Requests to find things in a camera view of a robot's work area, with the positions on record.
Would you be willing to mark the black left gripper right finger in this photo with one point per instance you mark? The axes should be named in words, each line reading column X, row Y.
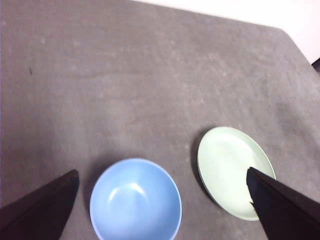
column 282, row 212

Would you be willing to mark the dark object beside table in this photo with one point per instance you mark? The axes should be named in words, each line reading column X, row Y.
column 317, row 65

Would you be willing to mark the pale green plate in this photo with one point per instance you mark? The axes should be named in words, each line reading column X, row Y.
column 225, row 162

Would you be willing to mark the blue bowl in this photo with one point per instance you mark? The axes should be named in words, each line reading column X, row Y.
column 135, row 200

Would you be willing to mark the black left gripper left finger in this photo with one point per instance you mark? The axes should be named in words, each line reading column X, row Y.
column 37, row 215

